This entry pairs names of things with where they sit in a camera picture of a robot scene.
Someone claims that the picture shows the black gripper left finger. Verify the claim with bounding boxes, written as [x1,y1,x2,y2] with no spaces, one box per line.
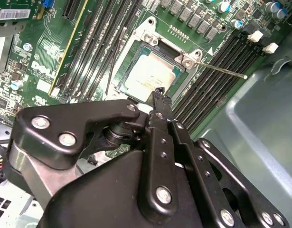
[3,86,181,216]

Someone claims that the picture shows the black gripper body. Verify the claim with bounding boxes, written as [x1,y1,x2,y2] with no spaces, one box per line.
[42,150,217,228]

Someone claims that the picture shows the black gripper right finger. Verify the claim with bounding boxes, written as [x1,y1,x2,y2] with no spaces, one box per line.
[163,95,291,228]

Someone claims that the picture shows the silver CPU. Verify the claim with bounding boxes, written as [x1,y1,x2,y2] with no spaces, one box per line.
[117,46,187,102]

